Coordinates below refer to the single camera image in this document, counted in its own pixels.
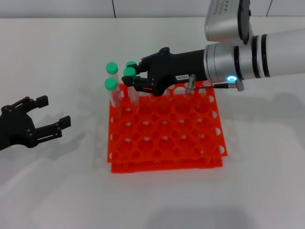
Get orange plastic test tube rack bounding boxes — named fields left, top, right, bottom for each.
left=107, top=80, right=228, bottom=173

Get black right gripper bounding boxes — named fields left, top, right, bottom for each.
left=121, top=47, right=208, bottom=96

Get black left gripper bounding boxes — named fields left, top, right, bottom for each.
left=0, top=95, right=72, bottom=152

